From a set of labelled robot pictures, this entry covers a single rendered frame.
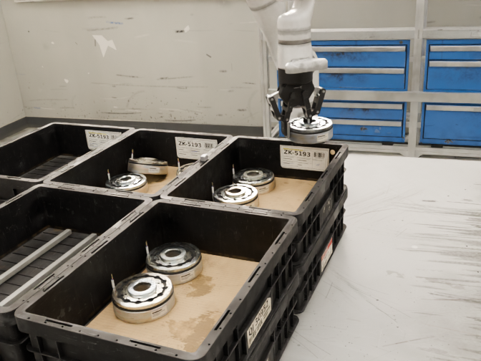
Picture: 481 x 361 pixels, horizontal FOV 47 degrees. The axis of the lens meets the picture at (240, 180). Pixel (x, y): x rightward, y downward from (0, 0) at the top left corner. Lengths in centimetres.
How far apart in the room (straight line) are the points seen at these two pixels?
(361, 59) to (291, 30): 195
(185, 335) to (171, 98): 369
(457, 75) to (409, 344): 218
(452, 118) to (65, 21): 310
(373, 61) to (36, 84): 309
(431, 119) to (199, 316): 241
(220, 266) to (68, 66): 399
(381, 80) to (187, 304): 234
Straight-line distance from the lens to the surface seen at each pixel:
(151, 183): 146
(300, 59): 118
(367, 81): 313
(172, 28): 436
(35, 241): 127
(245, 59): 418
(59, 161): 173
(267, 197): 132
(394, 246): 138
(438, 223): 150
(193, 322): 92
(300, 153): 138
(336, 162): 124
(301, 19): 118
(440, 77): 311
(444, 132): 318
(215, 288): 100
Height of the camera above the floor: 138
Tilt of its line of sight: 23 degrees down
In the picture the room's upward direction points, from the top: 4 degrees counter-clockwise
